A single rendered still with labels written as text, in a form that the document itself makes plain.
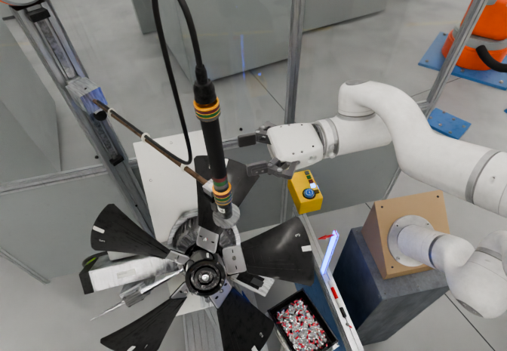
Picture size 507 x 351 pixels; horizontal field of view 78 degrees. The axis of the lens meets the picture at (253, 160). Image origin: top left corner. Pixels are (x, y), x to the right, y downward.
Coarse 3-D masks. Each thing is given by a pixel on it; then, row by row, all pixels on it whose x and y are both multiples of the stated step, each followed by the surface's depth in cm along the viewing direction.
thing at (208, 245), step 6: (198, 234) 99; (204, 234) 98; (210, 234) 96; (216, 234) 95; (198, 240) 99; (210, 240) 96; (216, 240) 94; (204, 246) 97; (210, 246) 96; (216, 246) 94
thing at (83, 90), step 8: (72, 80) 100; (80, 80) 101; (88, 80) 101; (72, 88) 98; (80, 88) 98; (88, 88) 97; (96, 88) 97; (72, 96) 100; (80, 96) 95; (88, 96) 97; (96, 96) 99; (80, 104) 100; (88, 104) 98; (88, 112) 99
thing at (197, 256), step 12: (192, 252) 101; (204, 252) 95; (192, 264) 91; (204, 264) 92; (216, 264) 92; (192, 276) 92; (216, 276) 92; (192, 288) 91; (204, 288) 93; (216, 288) 93
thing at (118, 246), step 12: (108, 204) 85; (108, 216) 87; (120, 216) 86; (108, 228) 89; (120, 228) 88; (132, 228) 88; (96, 240) 93; (108, 240) 93; (120, 240) 92; (132, 240) 91; (144, 240) 90; (156, 240) 89; (132, 252) 97; (144, 252) 96; (156, 252) 94; (168, 252) 92
